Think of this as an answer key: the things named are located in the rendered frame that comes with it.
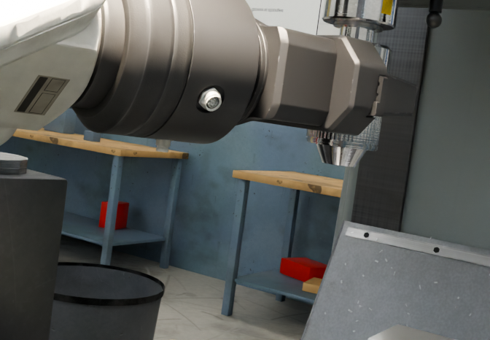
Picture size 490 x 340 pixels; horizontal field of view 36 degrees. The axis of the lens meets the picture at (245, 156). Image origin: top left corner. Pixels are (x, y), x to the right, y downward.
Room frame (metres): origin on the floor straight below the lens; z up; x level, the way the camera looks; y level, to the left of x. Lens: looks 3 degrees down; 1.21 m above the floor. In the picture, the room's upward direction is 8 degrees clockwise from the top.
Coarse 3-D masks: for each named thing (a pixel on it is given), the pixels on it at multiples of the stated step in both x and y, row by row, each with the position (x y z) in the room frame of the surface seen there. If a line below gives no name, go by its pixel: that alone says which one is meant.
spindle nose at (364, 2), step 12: (324, 0) 0.50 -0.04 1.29; (336, 0) 0.48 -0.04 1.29; (348, 0) 0.48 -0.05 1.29; (360, 0) 0.48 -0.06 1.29; (372, 0) 0.48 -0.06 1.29; (396, 0) 0.49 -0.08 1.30; (324, 12) 0.49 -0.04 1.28; (336, 12) 0.48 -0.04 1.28; (348, 12) 0.48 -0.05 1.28; (360, 12) 0.48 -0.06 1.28; (372, 12) 0.48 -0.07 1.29; (396, 12) 0.49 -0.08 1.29; (384, 24) 0.48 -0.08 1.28
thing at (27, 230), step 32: (0, 160) 0.67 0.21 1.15; (0, 192) 0.65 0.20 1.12; (32, 192) 0.67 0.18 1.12; (64, 192) 0.70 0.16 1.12; (0, 224) 0.65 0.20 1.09; (32, 224) 0.68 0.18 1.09; (0, 256) 0.66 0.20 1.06; (32, 256) 0.68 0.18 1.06; (0, 288) 0.66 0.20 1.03; (32, 288) 0.68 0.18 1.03; (0, 320) 0.66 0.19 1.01; (32, 320) 0.69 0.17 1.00
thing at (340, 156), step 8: (320, 144) 0.49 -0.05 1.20; (320, 152) 0.49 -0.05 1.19; (328, 152) 0.49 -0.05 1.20; (336, 152) 0.48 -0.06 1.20; (344, 152) 0.48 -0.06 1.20; (352, 152) 0.48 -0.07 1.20; (360, 152) 0.49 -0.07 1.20; (328, 160) 0.49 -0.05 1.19; (336, 160) 0.49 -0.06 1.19; (344, 160) 0.49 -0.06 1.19; (352, 160) 0.49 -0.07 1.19
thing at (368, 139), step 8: (376, 120) 0.48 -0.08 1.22; (368, 128) 0.48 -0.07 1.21; (376, 128) 0.49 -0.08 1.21; (312, 136) 0.49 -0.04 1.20; (320, 136) 0.48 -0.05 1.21; (328, 136) 0.48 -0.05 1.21; (336, 136) 0.48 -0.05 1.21; (344, 136) 0.48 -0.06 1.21; (352, 136) 0.48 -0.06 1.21; (360, 136) 0.48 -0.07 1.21; (368, 136) 0.48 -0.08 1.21; (376, 136) 0.49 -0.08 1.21; (328, 144) 0.48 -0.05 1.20; (336, 144) 0.48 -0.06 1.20; (344, 144) 0.48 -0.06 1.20; (352, 144) 0.48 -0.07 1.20; (360, 144) 0.48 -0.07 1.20; (368, 144) 0.48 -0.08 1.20; (376, 144) 0.49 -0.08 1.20
